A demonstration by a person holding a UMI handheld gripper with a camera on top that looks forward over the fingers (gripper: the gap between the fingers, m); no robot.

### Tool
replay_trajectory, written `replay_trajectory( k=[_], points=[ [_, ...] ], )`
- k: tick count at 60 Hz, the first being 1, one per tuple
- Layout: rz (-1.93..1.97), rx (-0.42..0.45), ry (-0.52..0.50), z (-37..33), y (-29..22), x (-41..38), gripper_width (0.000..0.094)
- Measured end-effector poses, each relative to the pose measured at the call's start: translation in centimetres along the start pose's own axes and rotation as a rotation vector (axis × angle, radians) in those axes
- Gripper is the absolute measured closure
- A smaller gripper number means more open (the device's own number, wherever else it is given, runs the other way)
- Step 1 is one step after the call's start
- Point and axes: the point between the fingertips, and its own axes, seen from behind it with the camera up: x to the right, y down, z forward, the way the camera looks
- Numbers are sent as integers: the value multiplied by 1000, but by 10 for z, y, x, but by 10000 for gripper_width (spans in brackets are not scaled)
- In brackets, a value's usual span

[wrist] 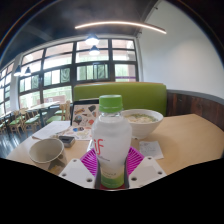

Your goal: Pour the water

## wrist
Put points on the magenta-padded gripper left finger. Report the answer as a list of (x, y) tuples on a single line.
[(75, 170)]

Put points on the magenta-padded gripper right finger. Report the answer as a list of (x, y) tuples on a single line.
[(150, 170)]

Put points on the clear green-capped drink bottle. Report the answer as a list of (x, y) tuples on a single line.
[(111, 136)]

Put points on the small white paper receipt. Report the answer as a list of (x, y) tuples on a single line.
[(150, 149)]

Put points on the small rectangular handheld device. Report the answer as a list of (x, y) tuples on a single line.
[(67, 141)]

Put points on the beige swirl-patterned ceramic cup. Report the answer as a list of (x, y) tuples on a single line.
[(46, 151)]

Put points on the colourful printed sheet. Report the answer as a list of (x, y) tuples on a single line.
[(80, 133)]

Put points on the white ceramic bowl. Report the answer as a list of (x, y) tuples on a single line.
[(143, 126)]

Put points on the white paper sheet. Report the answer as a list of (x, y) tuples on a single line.
[(50, 130)]

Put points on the black-framed picture card stand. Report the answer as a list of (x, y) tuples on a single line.
[(83, 113)]

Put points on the wooden green-seated chairs group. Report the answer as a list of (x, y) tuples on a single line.
[(30, 120)]

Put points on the wooden dining table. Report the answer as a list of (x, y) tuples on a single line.
[(45, 105)]

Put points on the green upholstered bench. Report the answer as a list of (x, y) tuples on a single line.
[(140, 95)]

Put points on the large dark-framed grid window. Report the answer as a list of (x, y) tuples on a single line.
[(60, 75)]

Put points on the hanging pendant lamps group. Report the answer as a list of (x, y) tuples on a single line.
[(92, 40)]

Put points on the long curved linear light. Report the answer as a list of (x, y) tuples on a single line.
[(120, 23)]

